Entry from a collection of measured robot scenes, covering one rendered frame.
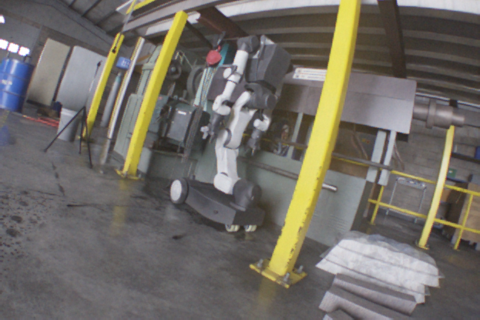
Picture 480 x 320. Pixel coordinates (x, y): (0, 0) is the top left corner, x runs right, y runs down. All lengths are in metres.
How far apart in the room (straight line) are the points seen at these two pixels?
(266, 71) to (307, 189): 0.97
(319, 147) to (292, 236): 0.44
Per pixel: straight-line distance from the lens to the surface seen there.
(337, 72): 1.29
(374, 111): 2.18
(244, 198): 1.68
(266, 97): 1.77
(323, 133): 1.20
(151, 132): 2.82
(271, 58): 1.84
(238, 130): 1.95
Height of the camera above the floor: 0.56
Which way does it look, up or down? 2 degrees up
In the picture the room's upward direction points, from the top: 17 degrees clockwise
